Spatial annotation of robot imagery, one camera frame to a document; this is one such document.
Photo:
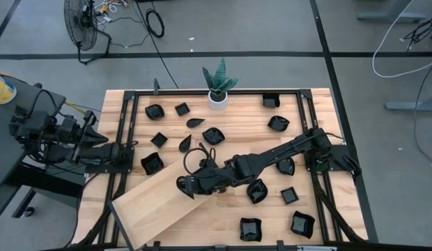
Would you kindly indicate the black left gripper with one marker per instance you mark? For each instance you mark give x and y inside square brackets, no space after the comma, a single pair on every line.
[73,132]

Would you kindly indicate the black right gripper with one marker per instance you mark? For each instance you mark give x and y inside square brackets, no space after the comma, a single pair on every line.
[219,178]

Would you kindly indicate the teardrop-shaped black plate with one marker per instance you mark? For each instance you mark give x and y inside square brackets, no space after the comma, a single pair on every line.
[184,144]
[181,184]
[194,122]

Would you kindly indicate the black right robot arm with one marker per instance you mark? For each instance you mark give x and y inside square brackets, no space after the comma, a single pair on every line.
[282,150]

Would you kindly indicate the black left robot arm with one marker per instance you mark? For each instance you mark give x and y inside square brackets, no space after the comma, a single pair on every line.
[45,136]

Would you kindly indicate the wooden shelf with black legs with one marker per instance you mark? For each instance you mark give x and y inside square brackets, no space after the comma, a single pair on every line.
[156,205]

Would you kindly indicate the snake plant in white pot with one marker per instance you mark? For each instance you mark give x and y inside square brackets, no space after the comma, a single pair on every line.
[217,107]

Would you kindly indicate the black side table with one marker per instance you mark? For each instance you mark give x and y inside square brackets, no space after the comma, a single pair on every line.
[3,146]

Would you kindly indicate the yellow tape roll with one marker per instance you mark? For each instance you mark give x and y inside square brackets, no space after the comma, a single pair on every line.
[1,91]

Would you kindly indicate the black floor fan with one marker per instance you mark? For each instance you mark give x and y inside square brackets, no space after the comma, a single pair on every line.
[80,24]

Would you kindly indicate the grey desk leg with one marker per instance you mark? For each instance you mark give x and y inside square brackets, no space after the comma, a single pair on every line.
[390,16]

